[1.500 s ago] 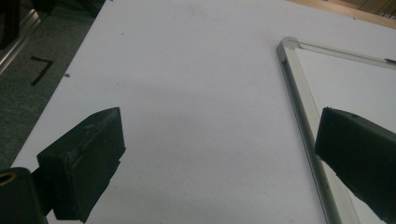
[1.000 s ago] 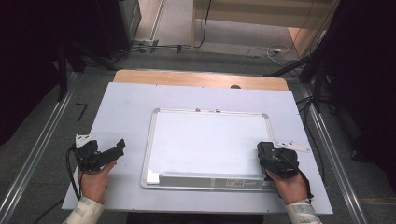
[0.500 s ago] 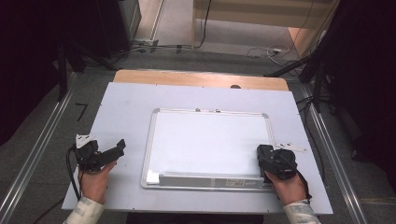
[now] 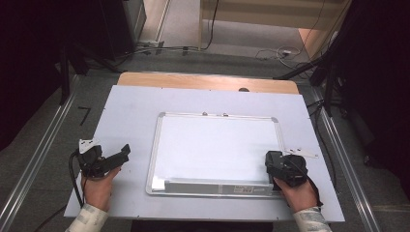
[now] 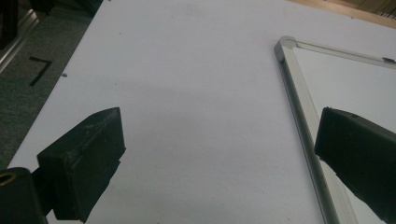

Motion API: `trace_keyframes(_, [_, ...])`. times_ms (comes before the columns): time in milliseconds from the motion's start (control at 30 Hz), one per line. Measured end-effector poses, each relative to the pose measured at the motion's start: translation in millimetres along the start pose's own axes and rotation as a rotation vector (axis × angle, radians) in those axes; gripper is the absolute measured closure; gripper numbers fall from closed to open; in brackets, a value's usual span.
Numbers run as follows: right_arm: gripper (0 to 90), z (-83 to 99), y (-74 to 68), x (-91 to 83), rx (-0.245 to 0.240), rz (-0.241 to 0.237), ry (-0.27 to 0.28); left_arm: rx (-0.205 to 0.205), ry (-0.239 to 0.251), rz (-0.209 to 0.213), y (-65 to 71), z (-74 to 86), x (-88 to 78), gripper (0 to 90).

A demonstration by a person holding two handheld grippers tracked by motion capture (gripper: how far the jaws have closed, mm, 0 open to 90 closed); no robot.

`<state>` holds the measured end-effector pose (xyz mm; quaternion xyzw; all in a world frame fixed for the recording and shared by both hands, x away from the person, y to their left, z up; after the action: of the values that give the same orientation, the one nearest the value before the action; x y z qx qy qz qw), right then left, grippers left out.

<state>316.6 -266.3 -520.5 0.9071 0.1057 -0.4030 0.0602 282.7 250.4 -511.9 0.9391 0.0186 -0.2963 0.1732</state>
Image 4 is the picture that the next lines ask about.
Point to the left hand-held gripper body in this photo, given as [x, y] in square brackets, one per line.
[92, 161]

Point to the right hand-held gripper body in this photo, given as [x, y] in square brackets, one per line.
[293, 172]

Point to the black whiteboard eraser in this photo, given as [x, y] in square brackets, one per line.
[271, 162]

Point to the metal-framed whiteboard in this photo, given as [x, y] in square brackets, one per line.
[212, 148]

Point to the person's right hand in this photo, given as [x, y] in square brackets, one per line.
[299, 198]

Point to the person's left hand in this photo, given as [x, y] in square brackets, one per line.
[97, 191]

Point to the large white table panel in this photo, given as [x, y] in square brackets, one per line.
[129, 112]

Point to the black stand leg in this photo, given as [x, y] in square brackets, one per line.
[64, 77]
[329, 87]

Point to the wooden table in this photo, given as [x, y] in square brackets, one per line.
[193, 82]

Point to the dark cabinet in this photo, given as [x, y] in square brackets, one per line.
[116, 25]

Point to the metal floor rail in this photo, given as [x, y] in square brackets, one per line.
[38, 143]
[349, 167]

